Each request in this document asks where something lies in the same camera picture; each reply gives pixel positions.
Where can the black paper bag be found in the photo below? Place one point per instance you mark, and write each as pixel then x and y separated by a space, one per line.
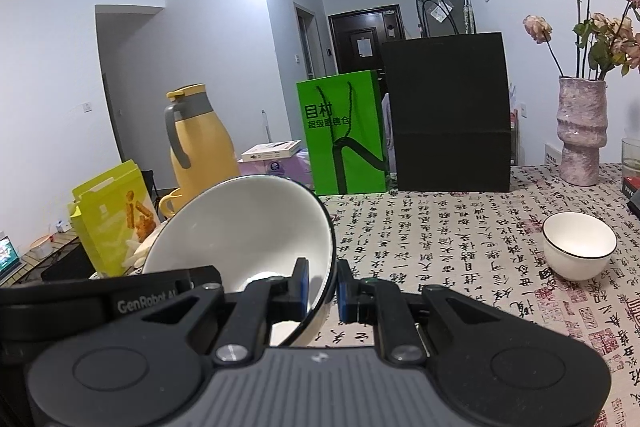
pixel 450 117

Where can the white bowl with black rim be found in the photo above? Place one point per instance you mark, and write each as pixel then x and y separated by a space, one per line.
pixel 240 227
pixel 575 257

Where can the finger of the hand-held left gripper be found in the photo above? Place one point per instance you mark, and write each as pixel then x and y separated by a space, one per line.
pixel 206 276

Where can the yellow-green snack box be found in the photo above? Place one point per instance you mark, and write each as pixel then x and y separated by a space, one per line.
pixel 105 227

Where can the small dark box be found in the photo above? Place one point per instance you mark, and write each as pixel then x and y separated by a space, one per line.
pixel 632 187

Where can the purple tissue pack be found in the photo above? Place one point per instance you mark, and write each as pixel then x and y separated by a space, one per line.
pixel 280 169

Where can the pink ceramic vase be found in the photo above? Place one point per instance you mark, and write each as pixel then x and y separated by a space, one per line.
pixel 580 132

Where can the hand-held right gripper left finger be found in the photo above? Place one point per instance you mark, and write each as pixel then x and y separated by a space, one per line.
pixel 301 287

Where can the flat white box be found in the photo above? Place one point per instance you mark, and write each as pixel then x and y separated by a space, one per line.
pixel 272 149

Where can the pale purple bedding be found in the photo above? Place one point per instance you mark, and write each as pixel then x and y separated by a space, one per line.
pixel 389 132

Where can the dark brown door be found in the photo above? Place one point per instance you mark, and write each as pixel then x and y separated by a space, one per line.
pixel 345 47

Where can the grey fridge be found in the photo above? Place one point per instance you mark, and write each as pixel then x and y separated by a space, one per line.
pixel 425 22

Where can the open laptop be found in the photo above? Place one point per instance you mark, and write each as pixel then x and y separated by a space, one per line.
pixel 10 257

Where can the yellow thermos jug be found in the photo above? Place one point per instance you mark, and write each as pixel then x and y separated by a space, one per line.
pixel 205 147

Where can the green paper bag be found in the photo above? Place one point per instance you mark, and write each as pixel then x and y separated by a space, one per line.
pixel 360 107

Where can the white wall socket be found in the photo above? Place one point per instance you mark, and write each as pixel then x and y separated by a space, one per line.
pixel 522 110

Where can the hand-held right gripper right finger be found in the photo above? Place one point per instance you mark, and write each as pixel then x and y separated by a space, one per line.
pixel 344 292

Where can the clear drinking glass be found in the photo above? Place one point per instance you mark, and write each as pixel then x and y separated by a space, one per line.
pixel 631 157

